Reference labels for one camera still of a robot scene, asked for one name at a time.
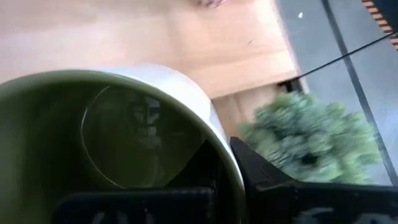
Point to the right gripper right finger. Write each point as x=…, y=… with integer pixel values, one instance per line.
x=252, y=174

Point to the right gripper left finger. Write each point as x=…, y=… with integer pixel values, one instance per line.
x=202, y=168

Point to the small artificial potted plant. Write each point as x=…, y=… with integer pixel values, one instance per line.
x=311, y=140

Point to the white mug green inside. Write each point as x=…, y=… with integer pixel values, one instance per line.
x=174, y=84

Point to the white paper scrap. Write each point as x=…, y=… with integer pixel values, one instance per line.
x=300, y=15

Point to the black mat hazard striped edge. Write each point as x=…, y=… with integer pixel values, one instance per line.
x=388, y=12

